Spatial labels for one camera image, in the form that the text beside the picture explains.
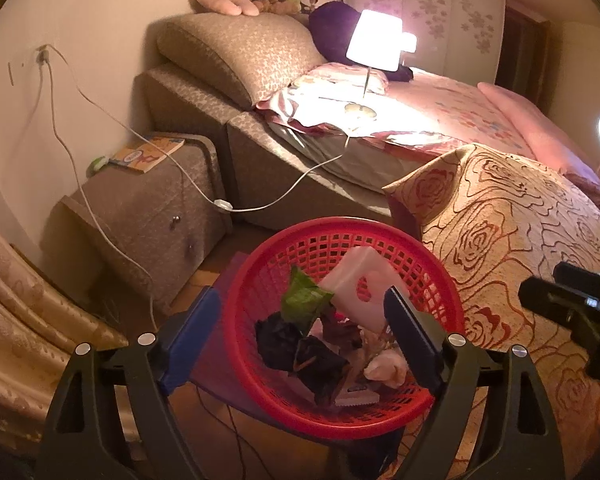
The upholstered bed frame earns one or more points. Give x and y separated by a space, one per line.
180 100

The white packet with blue label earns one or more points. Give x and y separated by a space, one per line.
355 396

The red plastic mesh basket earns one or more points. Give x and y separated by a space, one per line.
240 340

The small multicoloured plush toy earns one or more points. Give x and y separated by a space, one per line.
307 0

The white foam piece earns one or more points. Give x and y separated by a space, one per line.
355 280

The brown wooden door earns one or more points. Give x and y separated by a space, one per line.
525 55

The upholstered nightstand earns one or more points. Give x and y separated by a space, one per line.
140 210

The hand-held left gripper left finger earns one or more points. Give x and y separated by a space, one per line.
190 340

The beige headboard cushion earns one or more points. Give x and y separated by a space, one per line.
240 55

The small green object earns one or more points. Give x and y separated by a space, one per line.
99 163

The green leaf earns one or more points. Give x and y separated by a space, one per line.
302 302

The rose patterned beige cloth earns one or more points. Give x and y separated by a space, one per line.
490 220

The white shade table lamp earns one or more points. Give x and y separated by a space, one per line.
372 40

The pink floral pillow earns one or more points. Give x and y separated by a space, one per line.
330 77

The beige patterned curtain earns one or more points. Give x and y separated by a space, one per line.
20 300

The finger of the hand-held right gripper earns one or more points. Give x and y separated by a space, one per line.
547 296
582 276

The floral sliding door wardrobe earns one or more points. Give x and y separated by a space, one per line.
470 15

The pink tissue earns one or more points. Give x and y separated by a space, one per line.
385 367

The grey bed sheet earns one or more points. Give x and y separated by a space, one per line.
350 165

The purple stool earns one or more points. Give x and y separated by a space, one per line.
230 400

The pink floral quilt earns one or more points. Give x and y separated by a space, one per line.
450 105

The brown patterned cloth piece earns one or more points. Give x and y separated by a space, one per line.
320 367

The white wall socket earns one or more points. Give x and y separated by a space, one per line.
42 55

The orange picture book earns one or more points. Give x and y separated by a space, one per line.
145 155

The folded pink blanket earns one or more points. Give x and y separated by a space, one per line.
530 120

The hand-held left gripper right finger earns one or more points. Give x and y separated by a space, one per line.
412 332

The dark purple cloth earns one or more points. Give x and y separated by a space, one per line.
330 30

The brown wrapper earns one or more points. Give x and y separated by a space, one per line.
347 332

